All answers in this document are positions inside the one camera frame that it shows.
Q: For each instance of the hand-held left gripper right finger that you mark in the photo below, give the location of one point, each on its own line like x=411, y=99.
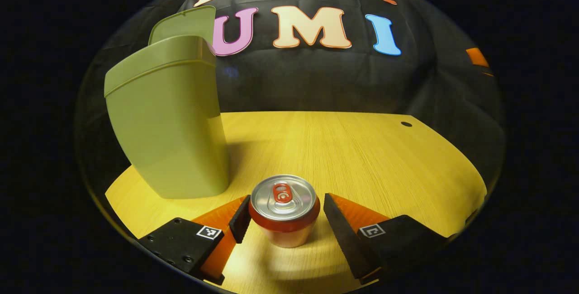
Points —
x=344, y=239

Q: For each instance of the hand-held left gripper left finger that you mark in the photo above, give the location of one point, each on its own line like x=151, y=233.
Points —
x=240, y=219

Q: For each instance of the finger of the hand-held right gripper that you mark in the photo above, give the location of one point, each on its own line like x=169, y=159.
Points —
x=478, y=57

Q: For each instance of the red pop can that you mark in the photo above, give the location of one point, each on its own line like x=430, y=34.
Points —
x=284, y=215

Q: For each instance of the green desktop garbage bin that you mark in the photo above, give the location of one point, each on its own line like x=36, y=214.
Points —
x=167, y=126

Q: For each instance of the wooden desktop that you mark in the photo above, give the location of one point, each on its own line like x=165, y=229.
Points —
x=362, y=158

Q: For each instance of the black backdrop cloth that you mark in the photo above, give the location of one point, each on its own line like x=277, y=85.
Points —
x=316, y=81

